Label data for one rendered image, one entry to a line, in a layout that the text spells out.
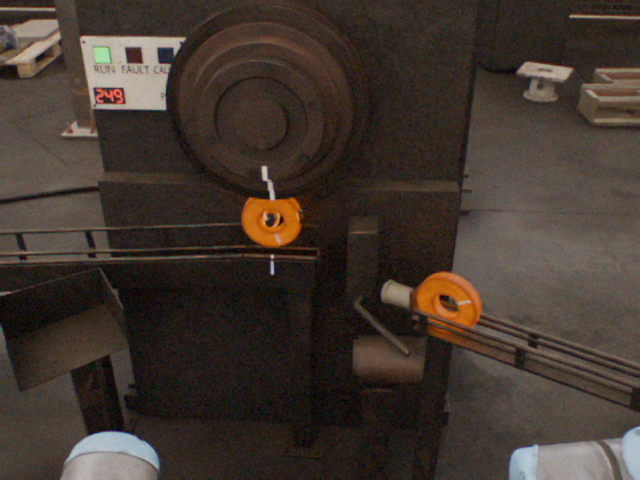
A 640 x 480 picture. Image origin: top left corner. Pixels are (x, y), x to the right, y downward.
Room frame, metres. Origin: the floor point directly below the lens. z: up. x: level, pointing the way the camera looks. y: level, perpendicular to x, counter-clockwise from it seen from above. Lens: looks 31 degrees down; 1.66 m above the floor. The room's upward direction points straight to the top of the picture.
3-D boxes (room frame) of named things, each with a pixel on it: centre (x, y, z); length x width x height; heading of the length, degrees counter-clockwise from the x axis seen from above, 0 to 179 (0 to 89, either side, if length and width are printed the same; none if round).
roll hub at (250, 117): (1.41, 0.12, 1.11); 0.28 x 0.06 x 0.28; 86
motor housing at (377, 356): (1.35, -0.21, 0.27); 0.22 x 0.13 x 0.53; 86
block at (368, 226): (1.50, -0.12, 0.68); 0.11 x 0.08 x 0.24; 176
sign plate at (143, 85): (1.64, 0.44, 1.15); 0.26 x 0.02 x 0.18; 86
